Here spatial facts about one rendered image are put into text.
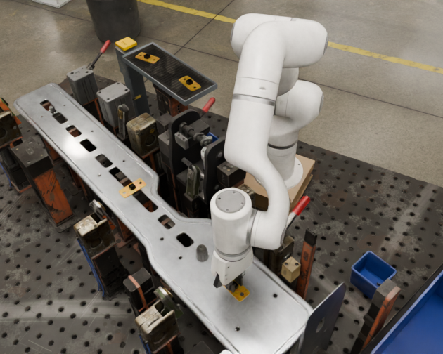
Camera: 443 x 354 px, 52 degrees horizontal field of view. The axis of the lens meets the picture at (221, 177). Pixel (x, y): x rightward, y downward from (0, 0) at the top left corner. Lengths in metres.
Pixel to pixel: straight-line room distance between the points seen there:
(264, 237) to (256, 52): 0.37
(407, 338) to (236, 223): 0.49
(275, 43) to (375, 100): 2.55
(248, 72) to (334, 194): 0.97
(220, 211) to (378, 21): 3.65
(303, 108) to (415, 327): 0.68
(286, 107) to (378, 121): 1.90
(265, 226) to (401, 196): 1.02
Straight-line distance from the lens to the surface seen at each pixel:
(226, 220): 0.90
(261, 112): 0.92
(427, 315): 1.21
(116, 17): 4.02
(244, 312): 1.17
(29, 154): 1.63
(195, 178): 1.34
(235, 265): 1.06
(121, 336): 1.52
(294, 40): 1.03
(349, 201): 1.80
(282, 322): 1.17
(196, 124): 1.38
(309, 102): 1.43
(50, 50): 4.26
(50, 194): 1.71
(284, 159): 1.61
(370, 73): 3.72
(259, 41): 0.94
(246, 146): 0.92
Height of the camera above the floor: 2.06
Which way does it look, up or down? 47 degrees down
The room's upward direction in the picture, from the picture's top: 3 degrees counter-clockwise
